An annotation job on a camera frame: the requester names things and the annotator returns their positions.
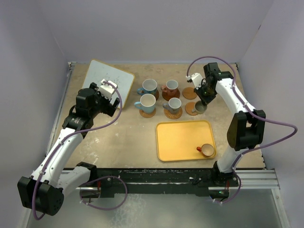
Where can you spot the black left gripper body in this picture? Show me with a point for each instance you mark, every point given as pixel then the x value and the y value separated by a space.
pixel 102 104

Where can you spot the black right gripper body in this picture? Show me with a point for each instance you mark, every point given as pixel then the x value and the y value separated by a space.
pixel 207 94

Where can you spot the small grey cup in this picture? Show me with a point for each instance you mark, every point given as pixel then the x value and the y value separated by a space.
pixel 199 108

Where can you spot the light wooden round coaster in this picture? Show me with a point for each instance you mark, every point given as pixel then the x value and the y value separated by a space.
pixel 190 109

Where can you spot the grey blue mug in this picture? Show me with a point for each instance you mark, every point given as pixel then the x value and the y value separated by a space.
pixel 173 105

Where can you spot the orange white mug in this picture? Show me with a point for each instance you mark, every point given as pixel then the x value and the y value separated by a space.
pixel 171 87

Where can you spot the dark brown wooden coaster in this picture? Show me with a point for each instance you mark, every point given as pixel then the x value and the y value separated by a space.
pixel 168 97
pixel 157 95

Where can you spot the small woven rattan coaster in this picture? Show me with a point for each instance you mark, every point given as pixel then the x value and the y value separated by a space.
pixel 147 115

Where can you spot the large woven rattan coaster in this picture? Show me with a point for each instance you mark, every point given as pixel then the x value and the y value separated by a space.
pixel 173 116

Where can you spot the large light blue mug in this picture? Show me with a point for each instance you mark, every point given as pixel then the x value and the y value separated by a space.
pixel 147 103

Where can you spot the blue patterned mug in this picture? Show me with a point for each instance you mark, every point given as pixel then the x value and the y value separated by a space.
pixel 149 86

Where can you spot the small orange cup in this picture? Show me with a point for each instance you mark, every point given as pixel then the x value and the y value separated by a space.
pixel 207 150

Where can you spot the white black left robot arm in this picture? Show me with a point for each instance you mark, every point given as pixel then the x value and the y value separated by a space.
pixel 59 152

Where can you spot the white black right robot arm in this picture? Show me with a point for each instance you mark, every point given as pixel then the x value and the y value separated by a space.
pixel 246 129

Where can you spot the yellow framed whiteboard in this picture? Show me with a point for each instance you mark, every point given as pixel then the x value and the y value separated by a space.
pixel 97 71

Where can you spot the yellow plastic tray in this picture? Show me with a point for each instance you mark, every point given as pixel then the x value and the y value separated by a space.
pixel 179 140

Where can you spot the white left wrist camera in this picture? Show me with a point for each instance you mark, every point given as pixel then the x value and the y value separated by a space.
pixel 107 89

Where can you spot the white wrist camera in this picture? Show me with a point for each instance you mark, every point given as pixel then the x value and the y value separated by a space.
pixel 196 79
pixel 107 89

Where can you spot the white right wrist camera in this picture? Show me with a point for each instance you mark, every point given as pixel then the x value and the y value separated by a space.
pixel 196 79

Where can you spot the aluminium table edge rail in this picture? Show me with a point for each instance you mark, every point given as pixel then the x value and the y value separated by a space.
pixel 57 118

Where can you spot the black aluminium robot base frame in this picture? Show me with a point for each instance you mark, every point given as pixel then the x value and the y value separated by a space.
pixel 194 181

